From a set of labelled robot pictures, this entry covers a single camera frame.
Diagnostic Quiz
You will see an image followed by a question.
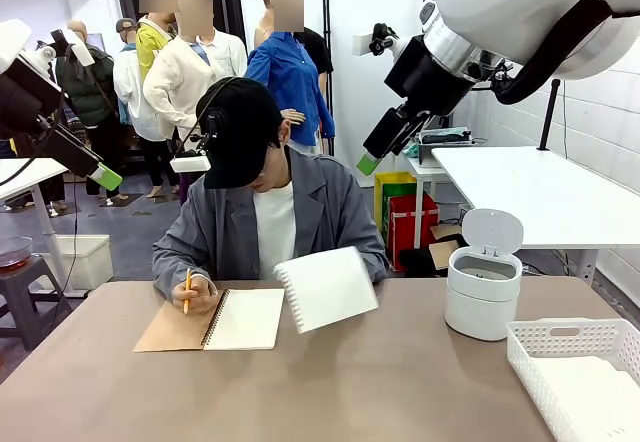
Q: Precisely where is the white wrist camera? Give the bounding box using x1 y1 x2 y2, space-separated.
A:
32 27 96 68
352 22 401 57

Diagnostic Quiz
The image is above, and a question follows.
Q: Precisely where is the brown cardboard box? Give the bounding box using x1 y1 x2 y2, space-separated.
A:
428 224 464 271

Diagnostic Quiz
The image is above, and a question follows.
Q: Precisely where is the mannequin in cream cardigan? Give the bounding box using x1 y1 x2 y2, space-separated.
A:
143 0 236 193

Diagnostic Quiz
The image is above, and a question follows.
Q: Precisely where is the red bag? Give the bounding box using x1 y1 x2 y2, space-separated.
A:
388 193 440 271

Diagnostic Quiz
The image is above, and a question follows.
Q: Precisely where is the thin black hanging cable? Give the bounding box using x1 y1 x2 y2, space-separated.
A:
64 181 81 298

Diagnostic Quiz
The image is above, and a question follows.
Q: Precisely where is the mannequin with grey cap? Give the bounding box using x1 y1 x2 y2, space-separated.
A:
113 17 179 198

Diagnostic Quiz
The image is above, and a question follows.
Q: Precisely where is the white plastic storage bin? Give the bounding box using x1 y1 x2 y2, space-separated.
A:
38 234 115 291

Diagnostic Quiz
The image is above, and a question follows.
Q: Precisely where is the mannequin in black t-shirt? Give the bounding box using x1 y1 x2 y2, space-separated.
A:
298 26 335 158

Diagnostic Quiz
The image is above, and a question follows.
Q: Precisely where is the person's right hand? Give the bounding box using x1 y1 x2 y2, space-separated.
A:
172 276 219 316

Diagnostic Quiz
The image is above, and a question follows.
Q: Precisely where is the person in grey jacket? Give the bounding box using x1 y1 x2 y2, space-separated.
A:
152 119 391 296

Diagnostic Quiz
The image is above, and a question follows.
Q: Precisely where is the black baseball cap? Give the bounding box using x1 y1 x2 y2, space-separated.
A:
195 76 285 191

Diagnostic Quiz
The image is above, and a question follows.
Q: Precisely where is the person's right forearm grey sleeve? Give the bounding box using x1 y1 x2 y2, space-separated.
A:
152 246 211 303

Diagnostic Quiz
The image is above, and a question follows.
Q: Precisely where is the white head-mounted camera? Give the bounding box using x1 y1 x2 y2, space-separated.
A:
169 76 236 174

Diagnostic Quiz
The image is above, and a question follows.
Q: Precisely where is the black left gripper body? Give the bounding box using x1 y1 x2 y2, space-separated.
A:
0 59 63 138

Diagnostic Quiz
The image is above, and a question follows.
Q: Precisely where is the small white side table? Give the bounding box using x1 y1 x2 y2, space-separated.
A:
404 154 454 251

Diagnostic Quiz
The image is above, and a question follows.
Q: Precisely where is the yellow bag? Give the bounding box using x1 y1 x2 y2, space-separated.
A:
373 171 419 243

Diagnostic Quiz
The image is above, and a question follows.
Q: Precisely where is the thick black arm cable hose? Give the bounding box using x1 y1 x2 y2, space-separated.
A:
492 0 621 107

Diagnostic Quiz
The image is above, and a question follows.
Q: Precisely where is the grey metal tray box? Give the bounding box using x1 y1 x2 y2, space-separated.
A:
417 129 474 166

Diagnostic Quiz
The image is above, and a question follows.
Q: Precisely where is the mannequin in yellow jacket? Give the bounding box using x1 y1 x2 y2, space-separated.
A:
134 0 176 83

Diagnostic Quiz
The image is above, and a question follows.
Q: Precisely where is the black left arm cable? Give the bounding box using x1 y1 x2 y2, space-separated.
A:
0 90 66 187

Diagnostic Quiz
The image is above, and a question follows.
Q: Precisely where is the spiral notebook with kraft cover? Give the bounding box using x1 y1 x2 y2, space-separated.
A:
132 288 286 352

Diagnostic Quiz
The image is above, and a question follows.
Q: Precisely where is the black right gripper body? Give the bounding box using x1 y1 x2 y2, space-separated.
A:
383 35 474 114

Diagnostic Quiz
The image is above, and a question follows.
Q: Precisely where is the white lidded trash can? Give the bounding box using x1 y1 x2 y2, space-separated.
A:
444 207 525 342

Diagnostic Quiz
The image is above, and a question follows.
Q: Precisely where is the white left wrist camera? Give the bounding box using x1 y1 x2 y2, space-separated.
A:
32 27 96 68

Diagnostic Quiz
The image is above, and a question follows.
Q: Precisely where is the torn white notebook page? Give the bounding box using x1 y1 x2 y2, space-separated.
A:
272 245 380 335

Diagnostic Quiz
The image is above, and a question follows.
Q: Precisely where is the bare beige mannequin torso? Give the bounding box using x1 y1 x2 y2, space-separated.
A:
253 0 281 48

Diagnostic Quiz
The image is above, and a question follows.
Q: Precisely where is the white perforated plastic basket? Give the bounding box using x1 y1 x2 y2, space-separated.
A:
506 317 640 442

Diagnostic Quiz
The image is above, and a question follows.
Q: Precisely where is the glass bowl with red liquid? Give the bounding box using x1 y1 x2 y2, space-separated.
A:
0 235 34 269

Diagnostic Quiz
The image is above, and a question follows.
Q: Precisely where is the person's left forearm grey sleeve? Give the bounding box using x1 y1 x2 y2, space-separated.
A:
357 249 391 283

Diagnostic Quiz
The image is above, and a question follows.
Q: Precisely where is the white paper stack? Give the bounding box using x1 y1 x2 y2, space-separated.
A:
537 355 640 442

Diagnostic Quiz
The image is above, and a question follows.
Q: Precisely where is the grey plastic stool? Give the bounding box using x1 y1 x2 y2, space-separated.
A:
0 254 74 351

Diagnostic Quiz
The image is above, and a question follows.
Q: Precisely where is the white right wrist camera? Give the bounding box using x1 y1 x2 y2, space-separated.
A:
352 22 401 57

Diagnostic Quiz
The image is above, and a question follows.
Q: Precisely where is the mannequin in blue shirt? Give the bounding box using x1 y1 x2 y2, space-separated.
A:
242 0 337 156

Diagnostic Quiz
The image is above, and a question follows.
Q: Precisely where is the black backdrop stand pole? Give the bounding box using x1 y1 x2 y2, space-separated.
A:
322 0 335 188

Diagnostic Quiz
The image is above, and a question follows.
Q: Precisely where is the mannequin in white shirt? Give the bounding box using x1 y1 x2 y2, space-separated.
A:
199 29 249 93

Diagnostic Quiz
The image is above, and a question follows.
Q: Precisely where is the large white table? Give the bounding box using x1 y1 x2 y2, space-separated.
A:
430 145 640 288

